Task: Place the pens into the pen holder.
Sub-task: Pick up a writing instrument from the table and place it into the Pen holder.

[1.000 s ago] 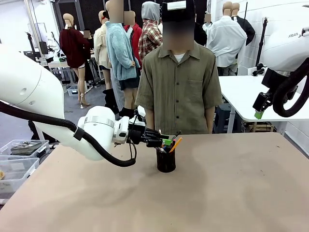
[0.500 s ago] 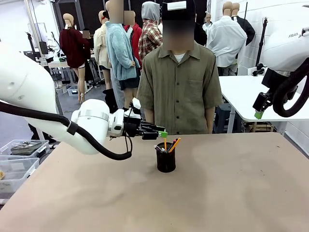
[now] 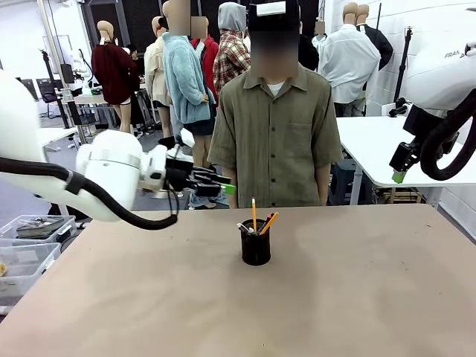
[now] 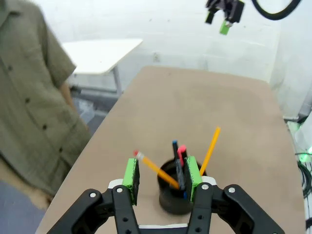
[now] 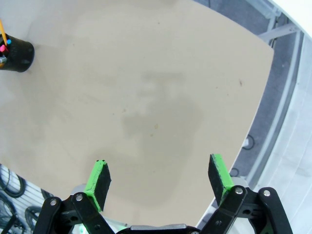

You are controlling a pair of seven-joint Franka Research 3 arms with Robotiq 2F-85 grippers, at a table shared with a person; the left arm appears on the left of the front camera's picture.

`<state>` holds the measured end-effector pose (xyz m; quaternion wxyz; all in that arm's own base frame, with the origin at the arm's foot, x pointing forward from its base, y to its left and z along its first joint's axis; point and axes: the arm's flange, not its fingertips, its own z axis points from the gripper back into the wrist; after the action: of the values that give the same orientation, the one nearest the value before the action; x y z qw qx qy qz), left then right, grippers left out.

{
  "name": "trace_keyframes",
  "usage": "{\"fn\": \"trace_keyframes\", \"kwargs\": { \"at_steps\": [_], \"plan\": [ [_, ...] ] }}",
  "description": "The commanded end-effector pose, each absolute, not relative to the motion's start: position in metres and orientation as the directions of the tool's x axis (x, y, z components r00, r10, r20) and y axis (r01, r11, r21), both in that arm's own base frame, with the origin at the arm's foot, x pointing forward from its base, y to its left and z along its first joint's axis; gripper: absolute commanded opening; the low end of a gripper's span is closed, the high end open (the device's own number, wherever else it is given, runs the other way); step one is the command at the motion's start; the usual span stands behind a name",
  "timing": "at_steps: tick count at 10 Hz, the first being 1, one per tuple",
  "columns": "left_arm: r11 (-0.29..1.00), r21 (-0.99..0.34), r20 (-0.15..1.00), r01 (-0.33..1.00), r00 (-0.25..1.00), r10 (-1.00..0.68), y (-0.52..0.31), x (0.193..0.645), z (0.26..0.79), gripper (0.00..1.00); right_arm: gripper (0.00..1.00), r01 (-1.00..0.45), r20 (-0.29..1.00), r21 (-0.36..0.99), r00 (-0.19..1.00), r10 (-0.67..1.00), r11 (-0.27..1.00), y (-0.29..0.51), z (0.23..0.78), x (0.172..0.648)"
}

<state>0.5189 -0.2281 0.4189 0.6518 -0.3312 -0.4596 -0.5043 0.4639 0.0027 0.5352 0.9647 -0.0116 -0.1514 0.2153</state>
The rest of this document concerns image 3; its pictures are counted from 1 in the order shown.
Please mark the black equipment stand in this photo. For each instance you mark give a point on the black equipment stand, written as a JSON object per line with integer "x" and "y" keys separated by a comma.
{"x": 68, "y": 96}

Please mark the yellow pencil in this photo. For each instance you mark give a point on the yellow pencil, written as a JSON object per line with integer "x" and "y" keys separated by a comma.
{"x": 254, "y": 212}
{"x": 269, "y": 222}

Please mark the black jacket mannequin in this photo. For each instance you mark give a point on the black jacket mannequin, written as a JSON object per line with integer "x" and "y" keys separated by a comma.
{"x": 383, "y": 44}

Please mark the black tripod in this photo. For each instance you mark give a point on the black tripod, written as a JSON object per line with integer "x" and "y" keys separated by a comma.
{"x": 405, "y": 56}

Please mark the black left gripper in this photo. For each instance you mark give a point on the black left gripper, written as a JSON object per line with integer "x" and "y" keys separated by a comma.
{"x": 180, "y": 175}

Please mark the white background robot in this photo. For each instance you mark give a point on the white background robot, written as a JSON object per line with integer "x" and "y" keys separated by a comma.
{"x": 82, "y": 63}

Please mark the plaid shirt hooded mannequin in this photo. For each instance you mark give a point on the plaid shirt hooded mannequin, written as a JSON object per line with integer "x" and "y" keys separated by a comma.
{"x": 232, "y": 56}

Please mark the maroon sweater mannequin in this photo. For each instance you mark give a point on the maroon sweater mannequin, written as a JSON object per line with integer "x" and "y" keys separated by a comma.
{"x": 111, "y": 70}

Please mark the red jacket mannequin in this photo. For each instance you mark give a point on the red jacket mannequin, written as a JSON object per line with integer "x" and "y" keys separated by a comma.
{"x": 210, "y": 52}

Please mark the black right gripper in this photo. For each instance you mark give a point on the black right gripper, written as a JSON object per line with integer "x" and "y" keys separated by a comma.
{"x": 404, "y": 156}

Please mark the white floor base plate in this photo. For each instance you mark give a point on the white floor base plate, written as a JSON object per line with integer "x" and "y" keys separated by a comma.
{"x": 160, "y": 194}

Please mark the large white table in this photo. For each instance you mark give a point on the large white table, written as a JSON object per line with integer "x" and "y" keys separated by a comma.
{"x": 372, "y": 148}

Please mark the person's left forearm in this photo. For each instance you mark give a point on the person's left forearm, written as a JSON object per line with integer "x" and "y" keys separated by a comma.
{"x": 323, "y": 186}

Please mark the person in olive shirt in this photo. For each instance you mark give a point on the person in olive shirt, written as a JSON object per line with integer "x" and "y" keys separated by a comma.
{"x": 275, "y": 141}

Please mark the white shirt mannequin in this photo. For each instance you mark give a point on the white shirt mannequin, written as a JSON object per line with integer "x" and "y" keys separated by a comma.
{"x": 349, "y": 63}

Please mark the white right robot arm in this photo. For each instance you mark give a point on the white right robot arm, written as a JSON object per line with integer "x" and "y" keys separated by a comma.
{"x": 435, "y": 63}

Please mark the light blue fleece mannequin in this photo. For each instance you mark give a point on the light blue fleece mannequin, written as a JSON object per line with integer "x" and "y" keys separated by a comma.
{"x": 184, "y": 82}

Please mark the clear plastic bin with items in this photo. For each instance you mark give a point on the clear plastic bin with items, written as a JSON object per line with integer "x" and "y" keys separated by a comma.
{"x": 37, "y": 227}

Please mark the black clothes pile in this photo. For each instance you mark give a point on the black clothes pile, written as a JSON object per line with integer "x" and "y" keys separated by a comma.
{"x": 167, "y": 141}

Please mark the empty clear plastic bin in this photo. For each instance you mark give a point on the empty clear plastic bin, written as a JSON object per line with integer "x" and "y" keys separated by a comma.
{"x": 26, "y": 264}

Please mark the person's right forearm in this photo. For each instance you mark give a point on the person's right forearm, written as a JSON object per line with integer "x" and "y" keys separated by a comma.
{"x": 233, "y": 186}

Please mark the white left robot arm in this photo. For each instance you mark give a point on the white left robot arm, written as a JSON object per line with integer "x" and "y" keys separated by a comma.
{"x": 111, "y": 175}

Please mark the small white table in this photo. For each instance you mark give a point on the small white table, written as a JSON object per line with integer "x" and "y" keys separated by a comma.
{"x": 56, "y": 135}

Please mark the wooden pallet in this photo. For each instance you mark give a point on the wooden pallet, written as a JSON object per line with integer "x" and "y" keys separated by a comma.
{"x": 394, "y": 195}

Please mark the white and black pen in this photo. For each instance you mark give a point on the white and black pen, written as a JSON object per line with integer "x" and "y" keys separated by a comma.
{"x": 245, "y": 228}

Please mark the cream jacket mannequin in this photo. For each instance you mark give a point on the cream jacket mannequin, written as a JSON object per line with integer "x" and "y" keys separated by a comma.
{"x": 154, "y": 70}

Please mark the black office chair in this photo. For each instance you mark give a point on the black office chair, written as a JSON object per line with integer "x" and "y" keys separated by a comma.
{"x": 48, "y": 91}

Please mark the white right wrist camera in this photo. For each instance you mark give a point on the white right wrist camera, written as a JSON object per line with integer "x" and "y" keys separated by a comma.
{"x": 398, "y": 109}

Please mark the blue jeans pile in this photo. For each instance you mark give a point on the blue jeans pile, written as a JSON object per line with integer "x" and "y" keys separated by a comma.
{"x": 201, "y": 201}

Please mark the black mesh pen holder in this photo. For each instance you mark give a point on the black mesh pen holder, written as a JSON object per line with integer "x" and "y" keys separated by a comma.
{"x": 256, "y": 249}

